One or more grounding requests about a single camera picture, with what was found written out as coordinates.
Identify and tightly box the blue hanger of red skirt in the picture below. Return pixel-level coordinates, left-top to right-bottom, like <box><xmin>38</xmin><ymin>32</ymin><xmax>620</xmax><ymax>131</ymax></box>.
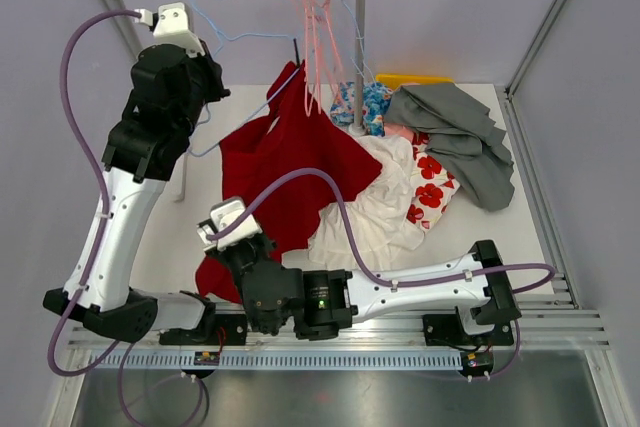
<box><xmin>188</xmin><ymin>0</ymin><xmax>300</xmax><ymax>158</ymax></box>

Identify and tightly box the dark red skirt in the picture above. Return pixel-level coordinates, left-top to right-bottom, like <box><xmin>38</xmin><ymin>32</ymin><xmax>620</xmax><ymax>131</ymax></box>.
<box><xmin>194</xmin><ymin>59</ymin><xmax>385</xmax><ymax>306</ymax></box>

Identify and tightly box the pink hanger of grey skirt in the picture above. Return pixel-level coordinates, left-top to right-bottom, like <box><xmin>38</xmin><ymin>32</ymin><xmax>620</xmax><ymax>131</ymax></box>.
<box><xmin>316</xmin><ymin>0</ymin><xmax>344</xmax><ymax>111</ymax></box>

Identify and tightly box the white pleated skirt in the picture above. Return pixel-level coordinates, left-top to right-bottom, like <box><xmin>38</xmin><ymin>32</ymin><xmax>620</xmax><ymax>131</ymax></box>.
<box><xmin>308</xmin><ymin>136</ymin><xmax>424</xmax><ymax>272</ymax></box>

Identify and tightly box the pink hanger of white skirt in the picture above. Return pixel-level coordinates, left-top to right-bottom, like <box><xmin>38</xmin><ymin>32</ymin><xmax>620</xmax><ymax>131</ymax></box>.
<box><xmin>292</xmin><ymin>0</ymin><xmax>321</xmax><ymax>118</ymax></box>

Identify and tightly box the blue wire hanger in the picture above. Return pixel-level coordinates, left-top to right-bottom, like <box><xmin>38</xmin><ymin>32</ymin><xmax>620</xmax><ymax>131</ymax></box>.
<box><xmin>343</xmin><ymin>0</ymin><xmax>374</xmax><ymax>93</ymax></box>

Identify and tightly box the blue floral skirt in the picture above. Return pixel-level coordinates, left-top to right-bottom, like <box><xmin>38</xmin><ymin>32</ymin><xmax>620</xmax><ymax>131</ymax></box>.
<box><xmin>329</xmin><ymin>80</ymin><xmax>394</xmax><ymax>138</ymax></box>

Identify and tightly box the pink wire hanger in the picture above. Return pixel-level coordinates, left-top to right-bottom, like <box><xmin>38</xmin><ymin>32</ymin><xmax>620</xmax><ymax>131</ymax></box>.
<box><xmin>322</xmin><ymin>0</ymin><xmax>344</xmax><ymax>75</ymax></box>

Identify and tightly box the pink skirt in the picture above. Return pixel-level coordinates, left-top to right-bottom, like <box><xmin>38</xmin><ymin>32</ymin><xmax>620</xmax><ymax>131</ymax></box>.
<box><xmin>384</xmin><ymin>123</ymin><xmax>414</xmax><ymax>142</ymax></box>

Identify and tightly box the red poppy print skirt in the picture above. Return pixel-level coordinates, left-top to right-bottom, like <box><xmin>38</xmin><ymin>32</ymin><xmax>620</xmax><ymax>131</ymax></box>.
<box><xmin>407</xmin><ymin>133</ymin><xmax>460</xmax><ymax>232</ymax></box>

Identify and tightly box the grey skirt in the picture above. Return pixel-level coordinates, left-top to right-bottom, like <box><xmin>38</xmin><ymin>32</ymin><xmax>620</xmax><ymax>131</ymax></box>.
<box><xmin>384</xmin><ymin>82</ymin><xmax>515</xmax><ymax>212</ymax></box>

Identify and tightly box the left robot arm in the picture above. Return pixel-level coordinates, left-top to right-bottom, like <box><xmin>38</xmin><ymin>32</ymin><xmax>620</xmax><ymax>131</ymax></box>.
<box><xmin>43</xmin><ymin>44</ymin><xmax>230</xmax><ymax>344</ymax></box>

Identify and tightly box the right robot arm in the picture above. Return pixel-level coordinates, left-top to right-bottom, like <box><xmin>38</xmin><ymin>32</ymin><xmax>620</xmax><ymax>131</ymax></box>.
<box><xmin>206</xmin><ymin>234</ymin><xmax>521</xmax><ymax>343</ymax></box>

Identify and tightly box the yellow plastic bin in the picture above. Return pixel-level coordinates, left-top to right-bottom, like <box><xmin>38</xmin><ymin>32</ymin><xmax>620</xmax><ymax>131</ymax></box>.
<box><xmin>375</xmin><ymin>73</ymin><xmax>454</xmax><ymax>89</ymax></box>

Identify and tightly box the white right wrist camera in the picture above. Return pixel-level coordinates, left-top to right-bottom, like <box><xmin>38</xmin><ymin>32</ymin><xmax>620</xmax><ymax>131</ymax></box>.
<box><xmin>196</xmin><ymin>197</ymin><xmax>262</xmax><ymax>253</ymax></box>

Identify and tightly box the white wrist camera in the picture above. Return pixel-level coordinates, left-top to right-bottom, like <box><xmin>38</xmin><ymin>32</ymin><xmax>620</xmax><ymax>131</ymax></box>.
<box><xmin>135</xmin><ymin>2</ymin><xmax>205</xmax><ymax>58</ymax></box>
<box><xmin>196</xmin><ymin>197</ymin><xmax>262</xmax><ymax>253</ymax></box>

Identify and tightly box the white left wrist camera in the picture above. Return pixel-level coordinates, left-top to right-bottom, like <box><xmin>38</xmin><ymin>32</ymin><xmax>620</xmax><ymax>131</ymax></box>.
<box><xmin>135</xmin><ymin>2</ymin><xmax>205</xmax><ymax>58</ymax></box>

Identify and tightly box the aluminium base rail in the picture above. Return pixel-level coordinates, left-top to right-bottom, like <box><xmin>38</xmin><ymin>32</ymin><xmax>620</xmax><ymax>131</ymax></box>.
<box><xmin>66</xmin><ymin>293</ymin><xmax>610</xmax><ymax>371</ymax></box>

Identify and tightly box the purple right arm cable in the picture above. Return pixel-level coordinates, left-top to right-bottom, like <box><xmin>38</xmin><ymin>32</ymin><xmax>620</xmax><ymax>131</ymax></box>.
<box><xmin>205</xmin><ymin>169</ymin><xmax>557</xmax><ymax>291</ymax></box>

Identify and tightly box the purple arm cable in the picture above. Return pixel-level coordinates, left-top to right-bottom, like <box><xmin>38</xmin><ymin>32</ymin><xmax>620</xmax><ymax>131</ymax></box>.
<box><xmin>46</xmin><ymin>8</ymin><xmax>144</xmax><ymax>378</ymax></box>
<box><xmin>205</xmin><ymin>169</ymin><xmax>557</xmax><ymax>291</ymax></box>

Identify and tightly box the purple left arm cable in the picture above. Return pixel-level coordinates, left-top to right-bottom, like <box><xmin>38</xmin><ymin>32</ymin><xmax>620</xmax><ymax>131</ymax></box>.
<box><xmin>46</xmin><ymin>8</ymin><xmax>144</xmax><ymax>378</ymax></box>

